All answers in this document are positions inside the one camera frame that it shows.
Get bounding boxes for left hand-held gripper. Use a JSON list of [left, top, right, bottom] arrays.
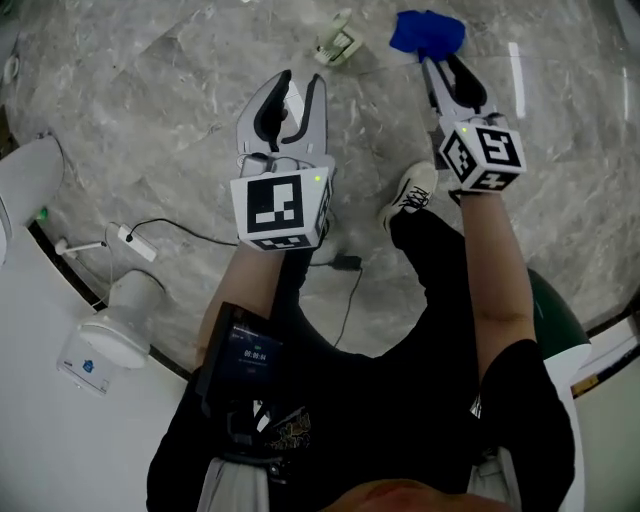
[[229, 69, 337, 252]]

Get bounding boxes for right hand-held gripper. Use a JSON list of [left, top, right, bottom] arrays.
[[422, 53, 527, 194]]

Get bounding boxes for blue cloth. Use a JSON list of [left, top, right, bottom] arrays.
[[389, 9, 468, 64]]

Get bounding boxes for person's right forearm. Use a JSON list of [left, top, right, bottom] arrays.
[[457, 191, 539, 351]]

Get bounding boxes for person's left forearm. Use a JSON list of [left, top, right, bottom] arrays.
[[197, 240, 289, 369]]

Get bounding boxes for person's right white shoe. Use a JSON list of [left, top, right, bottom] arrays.
[[376, 160, 440, 233]]

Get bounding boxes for person's black trousers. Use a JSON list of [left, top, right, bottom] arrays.
[[278, 207, 482, 361]]

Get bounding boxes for white power strip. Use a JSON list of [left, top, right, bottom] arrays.
[[116, 224, 158, 263]]

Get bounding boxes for black chest screen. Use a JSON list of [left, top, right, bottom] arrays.
[[194, 301, 285, 417]]

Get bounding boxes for white rounded ceramic fixture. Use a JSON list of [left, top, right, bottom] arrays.
[[76, 269, 165, 371]]

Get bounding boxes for person's black shirt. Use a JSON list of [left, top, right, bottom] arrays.
[[146, 329, 577, 512]]

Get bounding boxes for small white label box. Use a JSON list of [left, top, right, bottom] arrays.
[[55, 339, 112, 398]]

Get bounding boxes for person's chin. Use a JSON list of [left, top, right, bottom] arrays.
[[323, 478, 517, 512]]

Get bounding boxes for black power cable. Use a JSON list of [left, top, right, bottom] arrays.
[[126, 218, 240, 248]]

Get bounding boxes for white low frame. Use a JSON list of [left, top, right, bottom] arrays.
[[569, 312, 640, 402]]

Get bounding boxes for black screen mount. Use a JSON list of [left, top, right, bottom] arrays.
[[219, 399, 297, 482]]

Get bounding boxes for grey harness strap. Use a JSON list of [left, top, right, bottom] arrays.
[[198, 452, 275, 512], [466, 446, 524, 512]]

